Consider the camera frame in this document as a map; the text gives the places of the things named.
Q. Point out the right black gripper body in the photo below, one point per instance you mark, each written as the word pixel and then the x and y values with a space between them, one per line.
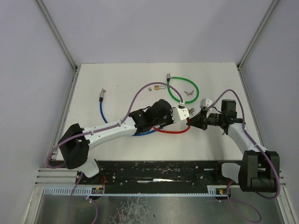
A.
pixel 214 119

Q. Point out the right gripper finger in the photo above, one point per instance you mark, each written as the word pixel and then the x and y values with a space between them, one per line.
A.
pixel 199 116
pixel 198 123

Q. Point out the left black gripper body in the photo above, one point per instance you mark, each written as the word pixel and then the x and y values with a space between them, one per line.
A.
pixel 168 120

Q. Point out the red cable lock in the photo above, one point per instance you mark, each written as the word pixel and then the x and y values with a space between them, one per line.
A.
pixel 160 127

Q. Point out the red lock keys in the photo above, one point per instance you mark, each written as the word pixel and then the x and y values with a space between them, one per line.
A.
pixel 191 111

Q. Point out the green lock keys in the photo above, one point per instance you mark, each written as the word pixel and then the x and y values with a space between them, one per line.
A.
pixel 189 93

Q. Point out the brass padlock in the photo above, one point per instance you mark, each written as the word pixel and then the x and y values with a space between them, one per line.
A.
pixel 159 87

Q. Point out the green cable lock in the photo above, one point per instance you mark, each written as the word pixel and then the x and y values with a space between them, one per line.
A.
pixel 169 77

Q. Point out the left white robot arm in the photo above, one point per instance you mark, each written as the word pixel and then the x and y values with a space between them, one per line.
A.
pixel 77 141

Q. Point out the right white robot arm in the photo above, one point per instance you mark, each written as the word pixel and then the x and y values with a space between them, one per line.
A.
pixel 258 170

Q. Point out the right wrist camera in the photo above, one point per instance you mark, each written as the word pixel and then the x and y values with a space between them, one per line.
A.
pixel 205 104

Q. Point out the blue cable lock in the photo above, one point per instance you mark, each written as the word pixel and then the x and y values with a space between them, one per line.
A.
pixel 101 98

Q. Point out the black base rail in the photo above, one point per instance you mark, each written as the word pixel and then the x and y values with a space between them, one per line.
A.
pixel 157 177

